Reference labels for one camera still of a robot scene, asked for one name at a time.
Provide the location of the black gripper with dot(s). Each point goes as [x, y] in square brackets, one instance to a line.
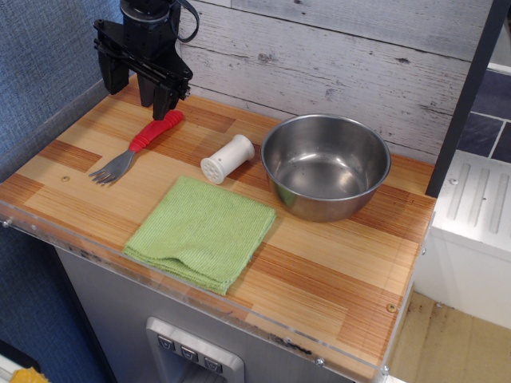
[148, 50]

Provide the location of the green towel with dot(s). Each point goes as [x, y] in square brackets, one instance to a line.
[202, 234]

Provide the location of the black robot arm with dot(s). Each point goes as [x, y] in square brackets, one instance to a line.
[153, 12]

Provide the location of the clear acrylic counter guard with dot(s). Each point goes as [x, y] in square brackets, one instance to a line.
[330, 291]

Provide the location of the yellow object at corner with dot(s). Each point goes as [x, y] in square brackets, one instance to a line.
[30, 375]

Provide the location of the white plastic spool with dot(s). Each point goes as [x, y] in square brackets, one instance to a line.
[222, 163]

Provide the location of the stainless steel bowl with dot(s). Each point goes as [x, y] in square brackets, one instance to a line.
[324, 168]

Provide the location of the silver toy fridge dispenser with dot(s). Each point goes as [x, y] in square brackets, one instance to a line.
[184, 357]

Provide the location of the white toy sink unit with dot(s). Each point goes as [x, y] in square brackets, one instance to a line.
[465, 262]

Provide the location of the red handled metal fork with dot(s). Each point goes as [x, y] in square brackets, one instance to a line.
[118, 166]

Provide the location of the dark vertical post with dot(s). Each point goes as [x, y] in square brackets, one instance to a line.
[481, 58]

